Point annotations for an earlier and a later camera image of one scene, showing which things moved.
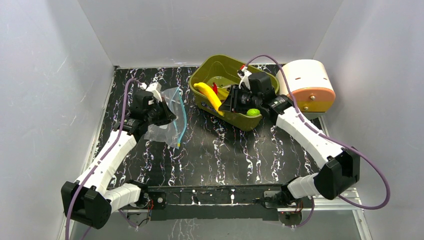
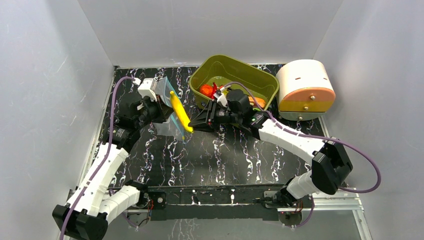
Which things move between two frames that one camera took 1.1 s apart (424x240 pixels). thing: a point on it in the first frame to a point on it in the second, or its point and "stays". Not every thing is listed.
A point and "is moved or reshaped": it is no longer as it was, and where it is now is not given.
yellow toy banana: (215, 101) to (180, 112)
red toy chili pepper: (215, 88) stays
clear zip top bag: (170, 133) is moved or reshaped
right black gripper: (234, 101) to (210, 116)
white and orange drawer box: (311, 84) stays
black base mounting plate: (243, 202) stays
